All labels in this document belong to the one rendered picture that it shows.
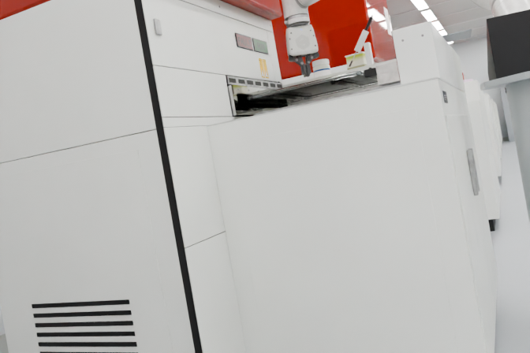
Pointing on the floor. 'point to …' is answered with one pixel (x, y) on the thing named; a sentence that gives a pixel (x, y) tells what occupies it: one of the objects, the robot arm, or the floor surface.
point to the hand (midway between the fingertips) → (305, 70)
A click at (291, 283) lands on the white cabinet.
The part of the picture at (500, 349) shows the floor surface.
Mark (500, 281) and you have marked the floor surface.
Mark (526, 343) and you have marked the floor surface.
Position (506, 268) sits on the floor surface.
